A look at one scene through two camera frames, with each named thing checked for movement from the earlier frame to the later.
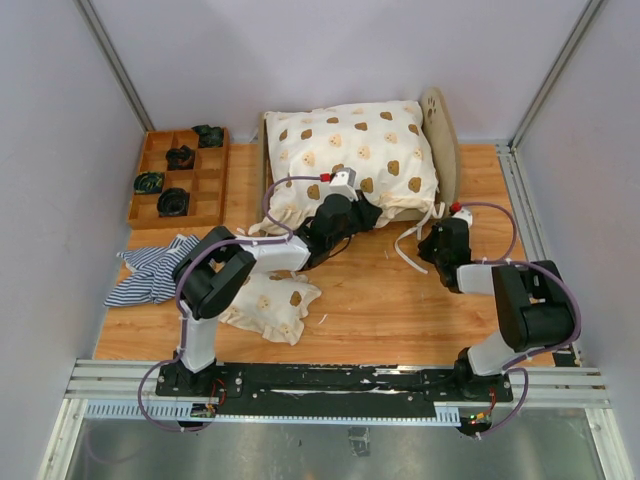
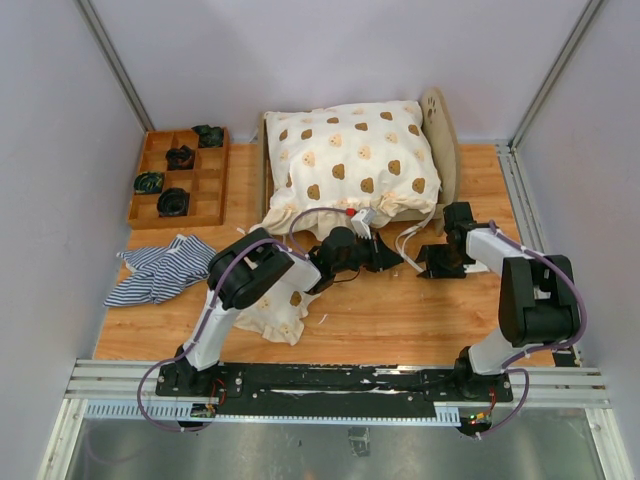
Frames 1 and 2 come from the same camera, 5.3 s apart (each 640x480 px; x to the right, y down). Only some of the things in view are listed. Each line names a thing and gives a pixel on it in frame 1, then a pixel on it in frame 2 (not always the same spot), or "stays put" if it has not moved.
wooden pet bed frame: (447, 170) stays put
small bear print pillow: (273, 308) stays put
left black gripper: (368, 212) to (381, 255)
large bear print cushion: (384, 144) stays put
